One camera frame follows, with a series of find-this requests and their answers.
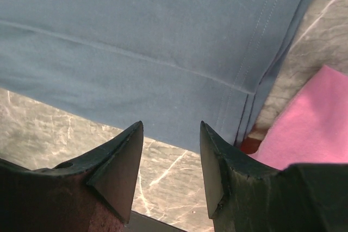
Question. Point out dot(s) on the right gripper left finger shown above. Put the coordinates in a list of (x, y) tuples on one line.
[(92, 192)]

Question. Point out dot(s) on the pink t shirt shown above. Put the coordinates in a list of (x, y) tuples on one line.
[(313, 126)]

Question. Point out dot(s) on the red plastic bin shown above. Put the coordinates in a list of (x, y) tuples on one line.
[(250, 145)]

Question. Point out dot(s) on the slate blue t shirt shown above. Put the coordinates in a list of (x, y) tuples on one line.
[(171, 64)]

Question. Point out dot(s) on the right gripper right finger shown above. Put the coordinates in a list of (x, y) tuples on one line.
[(243, 194)]

